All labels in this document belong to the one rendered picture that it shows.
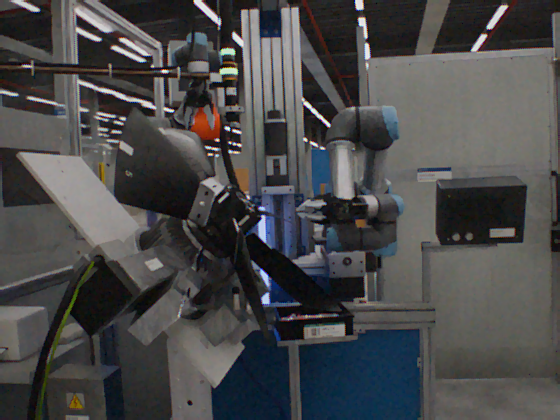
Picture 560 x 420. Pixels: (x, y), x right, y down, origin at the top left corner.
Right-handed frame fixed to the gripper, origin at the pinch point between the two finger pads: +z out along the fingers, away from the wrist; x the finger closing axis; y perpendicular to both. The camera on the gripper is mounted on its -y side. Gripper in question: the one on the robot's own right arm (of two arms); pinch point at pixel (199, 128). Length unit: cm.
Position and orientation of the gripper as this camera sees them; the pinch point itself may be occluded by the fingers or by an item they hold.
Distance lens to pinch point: 187.8
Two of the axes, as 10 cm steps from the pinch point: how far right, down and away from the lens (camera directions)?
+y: 1.5, -0.6, 9.9
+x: -9.9, 0.4, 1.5
